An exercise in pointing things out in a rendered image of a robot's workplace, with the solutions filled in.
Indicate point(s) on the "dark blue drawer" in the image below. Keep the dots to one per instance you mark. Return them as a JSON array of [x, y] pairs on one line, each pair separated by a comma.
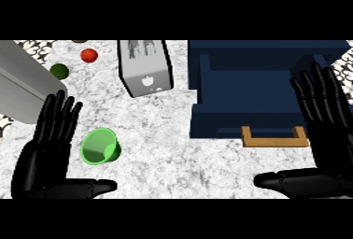
[[244, 105]]

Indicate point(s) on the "brown round object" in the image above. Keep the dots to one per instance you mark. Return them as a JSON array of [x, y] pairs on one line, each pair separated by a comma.
[[78, 41]]

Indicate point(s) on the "red apple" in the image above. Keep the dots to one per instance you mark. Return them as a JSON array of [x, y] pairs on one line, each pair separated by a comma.
[[88, 55]]

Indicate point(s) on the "dark blue cabinet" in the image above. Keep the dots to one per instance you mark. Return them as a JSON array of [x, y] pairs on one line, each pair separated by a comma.
[[257, 59]]

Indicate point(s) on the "dark green lime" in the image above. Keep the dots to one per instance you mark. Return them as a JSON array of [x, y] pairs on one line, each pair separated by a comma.
[[59, 71]]

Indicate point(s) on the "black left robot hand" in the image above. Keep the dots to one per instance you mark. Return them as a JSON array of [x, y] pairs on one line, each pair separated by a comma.
[[43, 161]]

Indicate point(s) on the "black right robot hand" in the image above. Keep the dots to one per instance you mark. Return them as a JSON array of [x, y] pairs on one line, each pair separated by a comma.
[[326, 149]]

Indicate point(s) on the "grey toaster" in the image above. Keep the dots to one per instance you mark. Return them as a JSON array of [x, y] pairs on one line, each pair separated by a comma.
[[145, 67]]

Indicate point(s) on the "green cup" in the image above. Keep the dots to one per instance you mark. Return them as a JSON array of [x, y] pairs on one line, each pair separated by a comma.
[[99, 146]]

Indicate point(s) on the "large grey appliance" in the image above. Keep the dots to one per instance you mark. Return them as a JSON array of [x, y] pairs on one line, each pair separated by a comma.
[[25, 84]]

